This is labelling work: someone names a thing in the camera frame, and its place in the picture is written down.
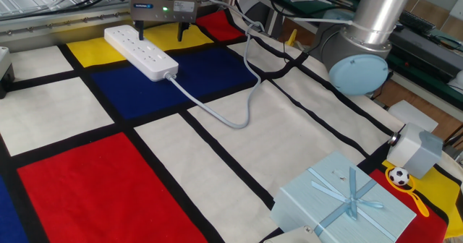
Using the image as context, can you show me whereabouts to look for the silver Schunk gripper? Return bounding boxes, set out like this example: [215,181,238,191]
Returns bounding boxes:
[129,0,198,43]

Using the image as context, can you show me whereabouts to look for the white power strip with buttons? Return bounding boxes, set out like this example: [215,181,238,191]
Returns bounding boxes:
[103,24,179,83]

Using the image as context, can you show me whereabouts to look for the small yellow object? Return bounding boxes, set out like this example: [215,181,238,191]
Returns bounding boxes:
[284,28,298,48]

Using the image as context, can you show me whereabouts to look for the white box with black base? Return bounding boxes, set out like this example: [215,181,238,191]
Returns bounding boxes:
[0,46,15,100]

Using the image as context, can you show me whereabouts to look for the colour block patterned cloth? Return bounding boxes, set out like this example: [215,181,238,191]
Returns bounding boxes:
[0,9,463,243]

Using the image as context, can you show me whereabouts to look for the light blue ribboned gift box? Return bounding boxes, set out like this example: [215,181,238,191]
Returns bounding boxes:
[270,150,417,243]

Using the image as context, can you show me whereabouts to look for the white foam pad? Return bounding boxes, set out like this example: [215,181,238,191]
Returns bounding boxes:
[386,100,440,134]

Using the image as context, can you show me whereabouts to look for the grey push button box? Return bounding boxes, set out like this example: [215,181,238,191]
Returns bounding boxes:
[386,122,444,180]

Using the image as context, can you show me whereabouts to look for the yellow paddle with soccer ball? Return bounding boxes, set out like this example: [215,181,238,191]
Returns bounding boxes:
[384,166,430,218]

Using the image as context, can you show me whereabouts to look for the grey power strip cable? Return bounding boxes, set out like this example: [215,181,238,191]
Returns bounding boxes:
[162,0,267,130]

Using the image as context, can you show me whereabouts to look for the aluminium table rail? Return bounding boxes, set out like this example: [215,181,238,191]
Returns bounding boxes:
[0,0,227,53]

